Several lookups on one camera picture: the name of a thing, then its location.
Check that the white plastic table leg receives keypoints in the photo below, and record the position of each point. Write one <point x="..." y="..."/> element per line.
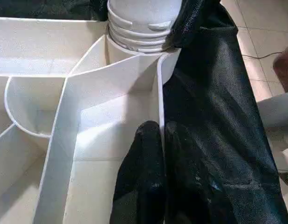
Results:
<point x="139" y="16"/>

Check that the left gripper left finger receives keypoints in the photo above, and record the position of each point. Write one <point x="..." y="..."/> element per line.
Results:
<point x="141" y="177"/>

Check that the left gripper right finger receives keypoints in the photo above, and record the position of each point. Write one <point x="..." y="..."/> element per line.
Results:
<point x="193" y="191"/>

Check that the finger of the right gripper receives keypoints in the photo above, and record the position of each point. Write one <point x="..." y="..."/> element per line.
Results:
<point x="193" y="18"/>

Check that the black plastic mat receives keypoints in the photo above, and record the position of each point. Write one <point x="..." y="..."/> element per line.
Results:
<point x="216" y="105"/>

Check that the pale grey robot leg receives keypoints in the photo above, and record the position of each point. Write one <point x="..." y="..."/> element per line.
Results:
<point x="279" y="109"/>

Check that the white plastic table top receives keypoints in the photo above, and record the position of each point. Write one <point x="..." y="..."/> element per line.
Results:
<point x="99" y="93"/>

